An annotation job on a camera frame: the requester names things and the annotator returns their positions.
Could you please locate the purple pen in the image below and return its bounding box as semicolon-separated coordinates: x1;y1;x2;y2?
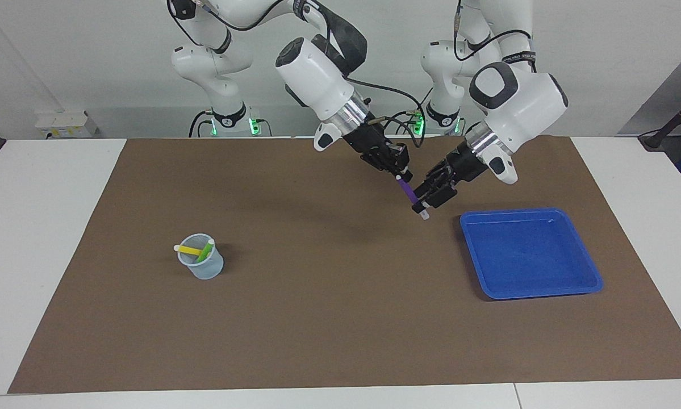
396;175;430;220

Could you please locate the blue plastic tray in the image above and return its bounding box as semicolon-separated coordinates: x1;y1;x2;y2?
459;208;604;300

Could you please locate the brown table mat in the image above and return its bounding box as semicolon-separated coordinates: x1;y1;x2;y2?
8;135;681;394

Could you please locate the clear plastic cup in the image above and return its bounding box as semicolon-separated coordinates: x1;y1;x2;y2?
177;233;225;280

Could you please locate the white power strip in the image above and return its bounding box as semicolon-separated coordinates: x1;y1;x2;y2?
35;111;99;139

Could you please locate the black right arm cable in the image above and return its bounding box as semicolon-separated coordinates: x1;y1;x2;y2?
170;0;427;149

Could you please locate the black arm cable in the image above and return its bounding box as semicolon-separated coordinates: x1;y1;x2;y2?
453;0;537;72
170;0;427;149

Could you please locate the black left base cable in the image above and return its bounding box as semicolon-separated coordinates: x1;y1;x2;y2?
394;85;434;137

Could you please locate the black base cable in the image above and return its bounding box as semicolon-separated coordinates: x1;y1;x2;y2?
394;85;434;137
189;110;213;138

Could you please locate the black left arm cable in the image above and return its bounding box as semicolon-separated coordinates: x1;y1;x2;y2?
453;0;537;72

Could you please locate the black right base cable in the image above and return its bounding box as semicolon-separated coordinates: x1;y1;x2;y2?
189;110;213;138

